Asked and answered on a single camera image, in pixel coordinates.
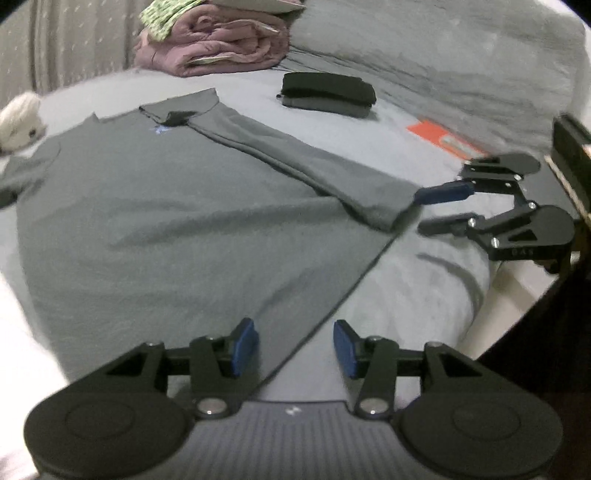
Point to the white plush dog toy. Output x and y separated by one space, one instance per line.
21 120

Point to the grey t-shirt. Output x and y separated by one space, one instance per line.
161 221

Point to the pink and white pillow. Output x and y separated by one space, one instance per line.
263 4

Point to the green patterned cloth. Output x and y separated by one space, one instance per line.
166 11

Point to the folded black garment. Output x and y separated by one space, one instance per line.
328 85

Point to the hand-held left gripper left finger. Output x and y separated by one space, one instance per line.
242 346

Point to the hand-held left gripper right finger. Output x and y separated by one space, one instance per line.
346 348

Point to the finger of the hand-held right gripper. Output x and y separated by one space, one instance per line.
443 193
448 225

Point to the grey pillow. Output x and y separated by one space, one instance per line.
438 60

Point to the orange flat packet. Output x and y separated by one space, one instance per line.
443 138

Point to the grey star-patterned curtain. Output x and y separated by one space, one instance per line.
69 46

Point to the white garment with orange print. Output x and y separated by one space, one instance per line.
23 369

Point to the folded pink quilt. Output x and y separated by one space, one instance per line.
221 44

